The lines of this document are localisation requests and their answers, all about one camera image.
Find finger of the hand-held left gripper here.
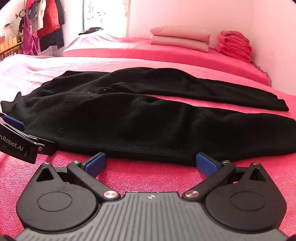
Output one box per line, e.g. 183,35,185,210
0,123,56,156
0,112,26,131

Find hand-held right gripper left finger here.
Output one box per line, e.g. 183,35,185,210
35,152,121,201

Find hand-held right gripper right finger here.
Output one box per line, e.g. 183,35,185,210
182,152,267,201

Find black pants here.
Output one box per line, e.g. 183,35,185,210
1,67,296,165

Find wooden furniture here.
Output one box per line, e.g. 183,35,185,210
0,35,24,61

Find black hanging garment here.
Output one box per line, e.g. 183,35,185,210
40,27,65,52

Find white hanging garment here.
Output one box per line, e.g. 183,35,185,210
35,0,47,30

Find red hanging vest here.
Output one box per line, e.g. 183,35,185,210
37,0,61,39

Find bed with pink sheet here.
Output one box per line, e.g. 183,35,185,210
63,32,271,88

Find black cloth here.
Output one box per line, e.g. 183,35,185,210
79,27,103,36

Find stack of red folded blankets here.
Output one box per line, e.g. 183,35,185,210
215,31,253,63

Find bright window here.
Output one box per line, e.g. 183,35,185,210
80,0,126,38

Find pink lace curtain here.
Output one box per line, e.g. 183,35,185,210
122,0,132,37

